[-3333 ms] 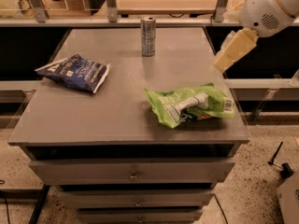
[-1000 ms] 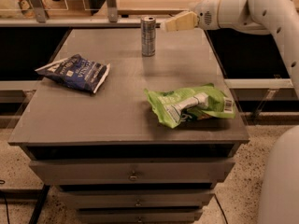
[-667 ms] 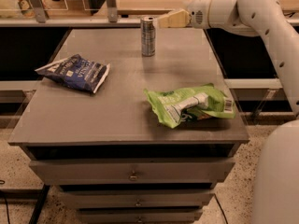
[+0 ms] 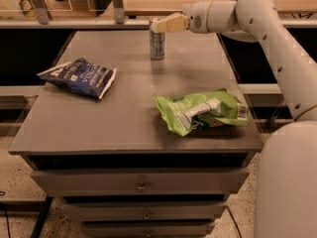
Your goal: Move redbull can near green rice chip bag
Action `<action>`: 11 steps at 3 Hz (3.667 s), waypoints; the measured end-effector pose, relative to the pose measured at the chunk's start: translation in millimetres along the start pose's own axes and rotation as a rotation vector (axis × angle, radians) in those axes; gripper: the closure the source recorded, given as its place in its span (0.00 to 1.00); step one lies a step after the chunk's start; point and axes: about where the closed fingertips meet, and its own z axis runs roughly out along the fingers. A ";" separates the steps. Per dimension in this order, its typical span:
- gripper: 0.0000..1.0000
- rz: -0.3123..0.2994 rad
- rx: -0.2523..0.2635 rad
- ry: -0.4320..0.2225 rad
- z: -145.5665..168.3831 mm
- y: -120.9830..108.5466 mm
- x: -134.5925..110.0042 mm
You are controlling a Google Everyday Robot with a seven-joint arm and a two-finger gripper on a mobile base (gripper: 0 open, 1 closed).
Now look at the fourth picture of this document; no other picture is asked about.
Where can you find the silver blue redbull can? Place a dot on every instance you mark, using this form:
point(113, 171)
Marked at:
point(157, 41)

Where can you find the middle grey metal bracket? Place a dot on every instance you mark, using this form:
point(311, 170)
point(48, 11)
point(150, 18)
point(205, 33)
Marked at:
point(119, 11)

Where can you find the middle grey drawer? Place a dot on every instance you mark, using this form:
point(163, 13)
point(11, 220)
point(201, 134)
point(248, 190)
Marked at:
point(155, 210)

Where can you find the blue chip bag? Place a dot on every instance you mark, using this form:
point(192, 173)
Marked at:
point(81, 77)

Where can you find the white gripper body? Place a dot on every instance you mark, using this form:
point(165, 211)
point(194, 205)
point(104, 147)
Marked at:
point(195, 18)

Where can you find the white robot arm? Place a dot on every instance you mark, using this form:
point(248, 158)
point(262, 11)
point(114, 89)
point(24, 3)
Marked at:
point(286, 196)

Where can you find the bottom grey drawer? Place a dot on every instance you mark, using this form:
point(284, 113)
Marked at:
point(148, 229)

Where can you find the black floor rail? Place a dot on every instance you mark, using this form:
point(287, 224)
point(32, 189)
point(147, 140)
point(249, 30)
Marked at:
point(42, 217)

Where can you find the left grey metal bracket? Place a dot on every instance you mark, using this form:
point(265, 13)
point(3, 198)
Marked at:
point(41, 11)

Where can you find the top grey drawer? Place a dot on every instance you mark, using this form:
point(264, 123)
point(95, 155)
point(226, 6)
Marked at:
point(100, 182)

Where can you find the green rice chip bag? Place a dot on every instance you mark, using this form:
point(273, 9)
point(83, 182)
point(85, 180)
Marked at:
point(203, 110)

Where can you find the grey drawer cabinet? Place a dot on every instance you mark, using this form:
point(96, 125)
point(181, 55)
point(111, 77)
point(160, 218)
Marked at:
point(124, 130)

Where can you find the grey drawer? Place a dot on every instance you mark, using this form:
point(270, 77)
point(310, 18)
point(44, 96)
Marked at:
point(148, 229)
point(155, 210)
point(100, 182)

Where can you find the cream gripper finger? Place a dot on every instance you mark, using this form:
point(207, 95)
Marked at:
point(176, 22)

